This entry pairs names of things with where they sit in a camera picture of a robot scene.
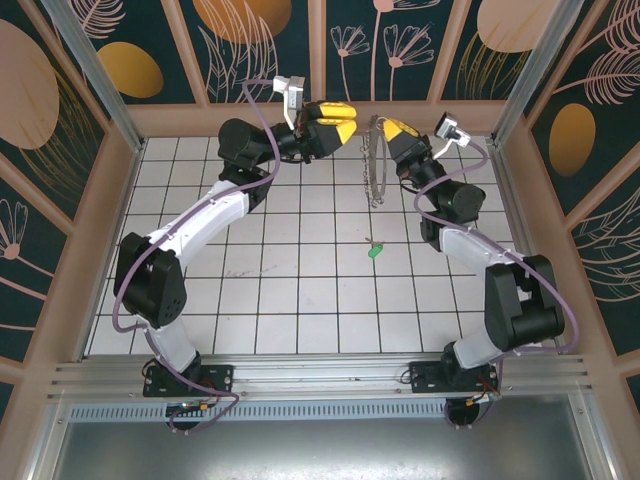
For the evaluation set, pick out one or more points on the green headed key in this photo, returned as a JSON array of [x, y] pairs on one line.
[[375, 251]]

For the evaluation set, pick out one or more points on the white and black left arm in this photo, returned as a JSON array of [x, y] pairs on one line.
[[200, 220]]

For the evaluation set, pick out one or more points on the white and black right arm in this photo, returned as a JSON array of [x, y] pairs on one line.
[[525, 300]]

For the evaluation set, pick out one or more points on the perforated metal strip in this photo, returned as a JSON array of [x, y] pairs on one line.
[[320, 412]]

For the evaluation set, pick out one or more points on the grey metal sheet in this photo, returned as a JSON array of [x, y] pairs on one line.
[[320, 450]]

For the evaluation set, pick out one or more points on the aluminium corner post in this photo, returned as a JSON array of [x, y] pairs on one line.
[[533, 70], [93, 70]]

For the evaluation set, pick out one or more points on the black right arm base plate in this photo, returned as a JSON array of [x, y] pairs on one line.
[[425, 377]]

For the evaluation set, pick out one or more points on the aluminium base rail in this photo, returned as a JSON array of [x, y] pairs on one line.
[[320, 372]]

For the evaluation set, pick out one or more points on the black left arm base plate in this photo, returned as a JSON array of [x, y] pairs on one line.
[[220, 377]]

